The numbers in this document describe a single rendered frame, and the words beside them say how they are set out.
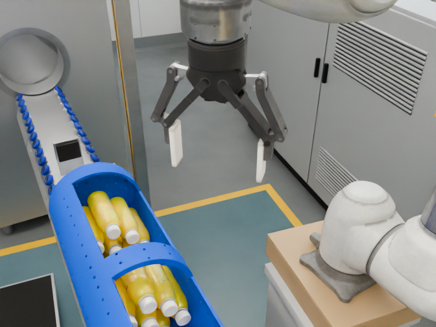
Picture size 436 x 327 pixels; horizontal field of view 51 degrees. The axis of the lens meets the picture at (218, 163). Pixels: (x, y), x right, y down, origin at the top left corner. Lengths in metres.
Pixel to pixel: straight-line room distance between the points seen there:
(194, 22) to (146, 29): 5.31
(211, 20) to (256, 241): 2.44
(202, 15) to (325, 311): 0.86
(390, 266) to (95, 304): 0.67
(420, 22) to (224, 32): 1.72
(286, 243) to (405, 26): 1.28
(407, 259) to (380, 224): 0.11
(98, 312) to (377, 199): 0.69
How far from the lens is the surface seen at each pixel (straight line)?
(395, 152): 2.44
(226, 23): 0.56
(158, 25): 5.90
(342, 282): 1.26
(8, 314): 2.57
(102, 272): 1.13
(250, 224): 3.03
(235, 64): 0.59
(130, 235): 1.35
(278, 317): 1.48
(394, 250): 1.09
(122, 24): 1.93
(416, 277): 1.08
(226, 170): 3.50
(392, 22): 2.34
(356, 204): 1.13
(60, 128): 2.33
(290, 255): 1.33
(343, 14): 0.41
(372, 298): 1.29
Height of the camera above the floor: 2.03
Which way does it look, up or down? 34 degrees down
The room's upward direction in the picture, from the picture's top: straight up
